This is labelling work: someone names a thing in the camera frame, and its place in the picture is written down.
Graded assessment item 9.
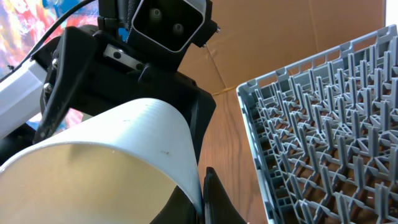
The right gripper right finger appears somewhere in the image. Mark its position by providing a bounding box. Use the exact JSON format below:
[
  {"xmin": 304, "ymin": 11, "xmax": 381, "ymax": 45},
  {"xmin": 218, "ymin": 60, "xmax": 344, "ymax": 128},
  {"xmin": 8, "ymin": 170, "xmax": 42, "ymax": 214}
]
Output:
[{"xmin": 203, "ymin": 167, "xmax": 247, "ymax": 224}]

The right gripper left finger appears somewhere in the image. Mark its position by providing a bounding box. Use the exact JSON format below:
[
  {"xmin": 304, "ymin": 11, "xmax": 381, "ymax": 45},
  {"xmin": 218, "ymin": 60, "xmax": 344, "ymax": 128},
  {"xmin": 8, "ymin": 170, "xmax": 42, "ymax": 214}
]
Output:
[{"xmin": 150, "ymin": 187, "xmax": 197, "ymax": 224}]

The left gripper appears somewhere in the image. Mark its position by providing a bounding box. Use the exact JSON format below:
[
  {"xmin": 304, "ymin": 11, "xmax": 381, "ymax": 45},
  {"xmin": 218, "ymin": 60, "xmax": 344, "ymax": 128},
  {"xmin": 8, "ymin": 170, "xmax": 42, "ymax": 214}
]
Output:
[{"xmin": 32, "ymin": 26, "xmax": 216, "ymax": 157}]

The light blue bowl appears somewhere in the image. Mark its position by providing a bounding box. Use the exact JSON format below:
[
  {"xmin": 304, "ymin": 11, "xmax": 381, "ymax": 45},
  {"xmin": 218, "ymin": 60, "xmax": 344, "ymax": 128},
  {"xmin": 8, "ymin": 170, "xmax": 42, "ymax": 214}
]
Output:
[{"xmin": 1, "ymin": 98, "xmax": 203, "ymax": 223}]

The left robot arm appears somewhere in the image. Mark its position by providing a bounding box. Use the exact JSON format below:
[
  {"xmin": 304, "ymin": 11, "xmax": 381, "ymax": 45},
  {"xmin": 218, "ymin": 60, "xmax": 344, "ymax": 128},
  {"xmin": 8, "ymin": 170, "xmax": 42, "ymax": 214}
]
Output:
[{"xmin": 1, "ymin": 27, "xmax": 216, "ymax": 170}]

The colourful painting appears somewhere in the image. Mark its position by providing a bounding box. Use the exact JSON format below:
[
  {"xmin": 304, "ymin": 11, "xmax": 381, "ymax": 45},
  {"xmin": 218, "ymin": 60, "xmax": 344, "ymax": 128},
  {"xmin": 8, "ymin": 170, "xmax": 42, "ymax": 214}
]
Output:
[{"xmin": 0, "ymin": 0, "xmax": 100, "ymax": 131}]

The grey dish rack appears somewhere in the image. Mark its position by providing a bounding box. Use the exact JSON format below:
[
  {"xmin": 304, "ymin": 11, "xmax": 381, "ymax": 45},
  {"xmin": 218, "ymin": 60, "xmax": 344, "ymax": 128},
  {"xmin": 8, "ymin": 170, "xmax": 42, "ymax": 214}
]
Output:
[{"xmin": 236, "ymin": 25, "xmax": 397, "ymax": 223}]

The brown cardboard backdrop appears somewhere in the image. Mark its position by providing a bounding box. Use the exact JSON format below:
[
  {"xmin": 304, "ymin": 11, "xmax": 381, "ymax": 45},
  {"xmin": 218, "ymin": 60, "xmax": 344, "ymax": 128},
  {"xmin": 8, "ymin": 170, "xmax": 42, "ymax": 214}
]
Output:
[{"xmin": 178, "ymin": 0, "xmax": 386, "ymax": 93}]

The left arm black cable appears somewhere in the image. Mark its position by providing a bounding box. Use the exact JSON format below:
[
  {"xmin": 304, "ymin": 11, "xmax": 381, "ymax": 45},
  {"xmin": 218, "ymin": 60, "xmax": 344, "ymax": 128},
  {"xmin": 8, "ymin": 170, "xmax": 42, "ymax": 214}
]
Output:
[{"xmin": 6, "ymin": 0, "xmax": 97, "ymax": 69}]

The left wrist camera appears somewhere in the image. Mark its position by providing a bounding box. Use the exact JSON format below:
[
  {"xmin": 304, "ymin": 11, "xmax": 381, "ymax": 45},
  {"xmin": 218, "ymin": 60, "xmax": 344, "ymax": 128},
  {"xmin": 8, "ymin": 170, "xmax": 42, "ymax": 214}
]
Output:
[{"xmin": 130, "ymin": 0, "xmax": 220, "ymax": 53}]

